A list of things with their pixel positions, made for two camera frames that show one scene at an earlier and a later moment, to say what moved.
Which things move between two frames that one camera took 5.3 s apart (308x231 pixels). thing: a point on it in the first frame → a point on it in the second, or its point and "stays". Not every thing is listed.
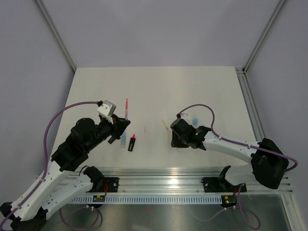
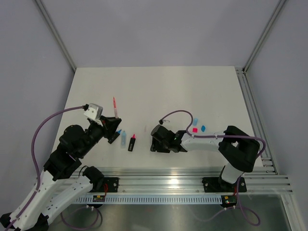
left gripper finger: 122,124 → 111,124
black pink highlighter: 132,143 stays
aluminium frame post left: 57,35 stays
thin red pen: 126,109 → 115,109
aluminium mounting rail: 167,179 stays
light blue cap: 195,121 stays
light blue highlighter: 123,140 stays
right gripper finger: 177,142 → 157,145
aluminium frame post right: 260,42 stays
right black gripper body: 185,139 → 165,143
